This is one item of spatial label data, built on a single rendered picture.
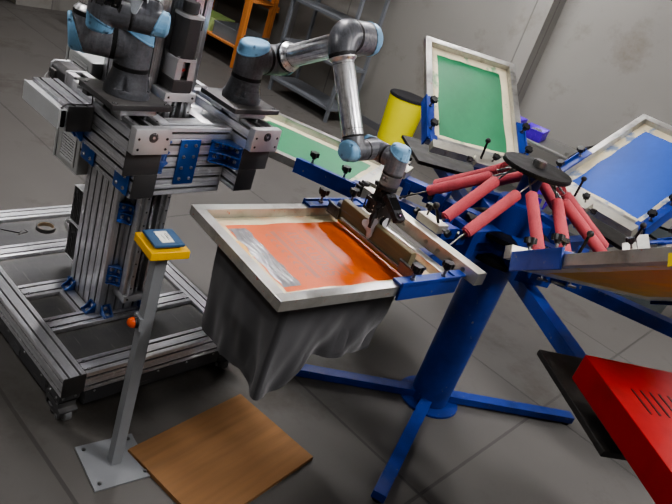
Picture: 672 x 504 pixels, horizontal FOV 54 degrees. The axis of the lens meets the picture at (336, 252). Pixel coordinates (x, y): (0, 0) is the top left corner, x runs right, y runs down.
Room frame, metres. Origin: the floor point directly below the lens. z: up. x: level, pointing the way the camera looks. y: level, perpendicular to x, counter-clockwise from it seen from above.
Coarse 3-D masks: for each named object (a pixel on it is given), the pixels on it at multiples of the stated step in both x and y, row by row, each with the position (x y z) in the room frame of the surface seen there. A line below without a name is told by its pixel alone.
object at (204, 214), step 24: (192, 216) 2.00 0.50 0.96; (216, 216) 2.05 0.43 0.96; (240, 216) 2.12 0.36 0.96; (264, 216) 2.19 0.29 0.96; (216, 240) 1.88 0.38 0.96; (408, 240) 2.36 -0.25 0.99; (240, 264) 1.77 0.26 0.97; (432, 264) 2.22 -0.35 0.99; (264, 288) 1.67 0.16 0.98; (336, 288) 1.79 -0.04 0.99; (360, 288) 1.85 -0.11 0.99; (384, 288) 1.91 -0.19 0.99
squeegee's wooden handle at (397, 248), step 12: (348, 204) 2.34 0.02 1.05; (348, 216) 2.33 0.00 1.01; (360, 216) 2.29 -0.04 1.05; (360, 228) 2.27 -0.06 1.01; (384, 228) 2.22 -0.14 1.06; (372, 240) 2.22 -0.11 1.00; (384, 240) 2.18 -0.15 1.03; (396, 240) 2.15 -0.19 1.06; (396, 252) 2.13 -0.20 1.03; (408, 252) 2.10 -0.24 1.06
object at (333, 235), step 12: (228, 228) 2.01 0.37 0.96; (252, 228) 2.07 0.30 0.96; (264, 228) 2.10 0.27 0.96; (276, 228) 2.14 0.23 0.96; (288, 228) 2.17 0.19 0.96; (300, 228) 2.21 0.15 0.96; (312, 228) 2.24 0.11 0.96; (324, 228) 2.28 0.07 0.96; (336, 228) 2.32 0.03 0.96; (264, 240) 2.01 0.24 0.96; (324, 240) 2.18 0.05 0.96; (336, 240) 2.21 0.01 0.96; (348, 240) 2.25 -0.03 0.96; (360, 240) 2.29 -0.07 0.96; (276, 252) 1.96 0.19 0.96
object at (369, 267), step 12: (336, 252) 2.11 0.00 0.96; (348, 252) 2.15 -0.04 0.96; (360, 252) 2.18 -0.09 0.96; (372, 252) 2.22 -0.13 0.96; (288, 264) 1.90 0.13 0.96; (348, 264) 2.06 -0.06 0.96; (360, 264) 2.09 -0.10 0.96; (372, 264) 2.12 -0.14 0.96; (384, 264) 2.15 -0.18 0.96; (300, 276) 1.85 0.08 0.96; (336, 276) 1.94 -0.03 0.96; (348, 276) 1.97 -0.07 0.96; (360, 276) 2.00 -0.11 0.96; (372, 276) 2.03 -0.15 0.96; (384, 276) 2.06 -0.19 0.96; (396, 276) 2.09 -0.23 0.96; (288, 288) 1.76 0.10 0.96; (300, 288) 1.78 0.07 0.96; (312, 288) 1.81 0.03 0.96
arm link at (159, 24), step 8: (152, 0) 1.86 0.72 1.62; (160, 0) 1.89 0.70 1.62; (144, 8) 1.84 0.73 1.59; (152, 8) 1.85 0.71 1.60; (160, 8) 1.88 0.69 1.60; (136, 16) 1.81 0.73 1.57; (144, 16) 1.82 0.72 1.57; (152, 16) 1.84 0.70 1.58; (160, 16) 1.85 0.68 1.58; (168, 16) 1.87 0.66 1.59; (136, 24) 1.81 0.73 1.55; (144, 24) 1.82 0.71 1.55; (152, 24) 1.83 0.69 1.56; (160, 24) 1.84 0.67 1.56; (168, 24) 1.86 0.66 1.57; (136, 32) 1.84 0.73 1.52; (144, 32) 1.83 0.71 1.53; (152, 32) 1.84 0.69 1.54; (160, 32) 1.85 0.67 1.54; (168, 32) 1.86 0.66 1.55
